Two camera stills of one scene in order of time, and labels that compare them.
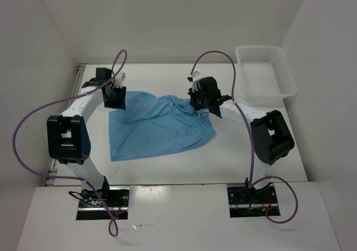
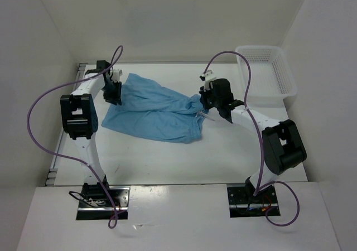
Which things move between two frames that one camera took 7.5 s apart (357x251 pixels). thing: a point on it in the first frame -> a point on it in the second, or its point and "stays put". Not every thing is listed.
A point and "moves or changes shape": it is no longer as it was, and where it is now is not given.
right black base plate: [244, 202] stays put
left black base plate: [116, 199] stays put
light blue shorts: [150, 125] moves or changes shape
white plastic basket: [264, 76] stays put
